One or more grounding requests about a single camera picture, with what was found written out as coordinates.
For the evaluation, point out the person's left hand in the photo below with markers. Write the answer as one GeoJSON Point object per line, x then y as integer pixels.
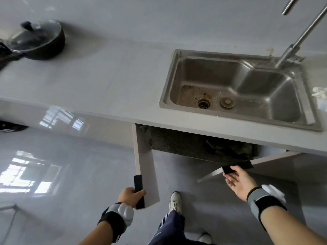
{"type": "Point", "coordinates": [129, 196]}

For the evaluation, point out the person's right hand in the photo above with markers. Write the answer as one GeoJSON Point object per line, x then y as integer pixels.
{"type": "Point", "coordinates": [241, 183]}

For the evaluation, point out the white cabinet door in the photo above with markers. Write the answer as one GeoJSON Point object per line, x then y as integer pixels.
{"type": "Point", "coordinates": [270, 159]}
{"type": "Point", "coordinates": [149, 170]}

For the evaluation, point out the black frying pan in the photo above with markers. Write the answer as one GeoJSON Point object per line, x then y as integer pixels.
{"type": "Point", "coordinates": [51, 49]}

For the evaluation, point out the glass pan lid black knob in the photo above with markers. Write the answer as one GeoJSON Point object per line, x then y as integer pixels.
{"type": "Point", "coordinates": [38, 35]}

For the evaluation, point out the person's right forearm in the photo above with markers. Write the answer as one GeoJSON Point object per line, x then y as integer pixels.
{"type": "Point", "coordinates": [288, 227]}

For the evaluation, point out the round sink drain plug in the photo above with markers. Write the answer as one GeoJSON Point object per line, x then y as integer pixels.
{"type": "Point", "coordinates": [227, 103]}

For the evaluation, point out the stainless steel sink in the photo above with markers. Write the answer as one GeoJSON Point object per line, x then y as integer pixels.
{"type": "Point", "coordinates": [255, 84]}

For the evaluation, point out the white sneaker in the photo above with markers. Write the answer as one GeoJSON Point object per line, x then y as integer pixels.
{"type": "Point", "coordinates": [175, 201]}
{"type": "Point", "coordinates": [205, 239]}

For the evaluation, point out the dark blue trousers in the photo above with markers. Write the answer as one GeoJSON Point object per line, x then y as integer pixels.
{"type": "Point", "coordinates": [168, 229]}

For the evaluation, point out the large crumpled white tissue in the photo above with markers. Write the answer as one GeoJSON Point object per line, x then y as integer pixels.
{"type": "Point", "coordinates": [320, 93]}

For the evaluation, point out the steel gooseneck faucet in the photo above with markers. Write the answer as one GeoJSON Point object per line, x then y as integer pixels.
{"type": "Point", "coordinates": [288, 54]}

